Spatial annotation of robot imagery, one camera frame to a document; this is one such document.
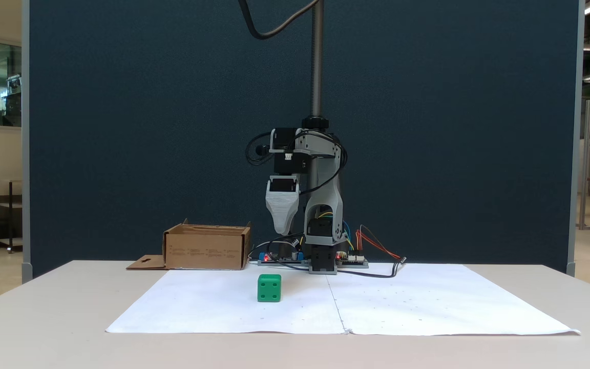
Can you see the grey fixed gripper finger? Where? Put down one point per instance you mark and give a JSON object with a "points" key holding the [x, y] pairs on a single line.
{"points": [[283, 220]]}

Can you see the white paper sheet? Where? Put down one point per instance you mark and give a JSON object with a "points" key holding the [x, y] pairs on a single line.
{"points": [[213, 302], [428, 302]]}

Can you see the grey circuit board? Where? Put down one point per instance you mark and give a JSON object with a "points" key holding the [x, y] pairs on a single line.
{"points": [[354, 263]]}

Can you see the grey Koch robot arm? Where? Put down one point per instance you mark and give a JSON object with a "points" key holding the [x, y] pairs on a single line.
{"points": [[333, 205]]}

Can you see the brown cardboard box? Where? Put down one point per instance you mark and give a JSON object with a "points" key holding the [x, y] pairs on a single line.
{"points": [[205, 253]]}

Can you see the blue circuit board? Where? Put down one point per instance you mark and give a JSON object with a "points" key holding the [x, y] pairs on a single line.
{"points": [[279, 259]]}

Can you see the black camera stand with pole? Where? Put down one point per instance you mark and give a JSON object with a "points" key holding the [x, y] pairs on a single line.
{"points": [[317, 61]]}

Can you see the dark blue partition panel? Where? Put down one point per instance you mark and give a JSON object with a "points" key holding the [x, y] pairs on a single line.
{"points": [[121, 102]]}

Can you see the framed wall window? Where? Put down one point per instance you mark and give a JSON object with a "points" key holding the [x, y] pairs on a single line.
{"points": [[3, 77]]}

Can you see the green dice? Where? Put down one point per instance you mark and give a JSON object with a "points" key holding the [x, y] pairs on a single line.
{"points": [[269, 289]]}

